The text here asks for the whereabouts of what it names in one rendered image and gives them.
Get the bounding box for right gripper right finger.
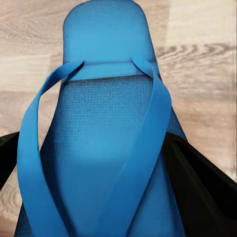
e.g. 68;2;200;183
161;132;237;237

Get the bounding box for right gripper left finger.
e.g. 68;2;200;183
0;132;20;190

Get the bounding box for sandal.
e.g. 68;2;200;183
14;0;188;237

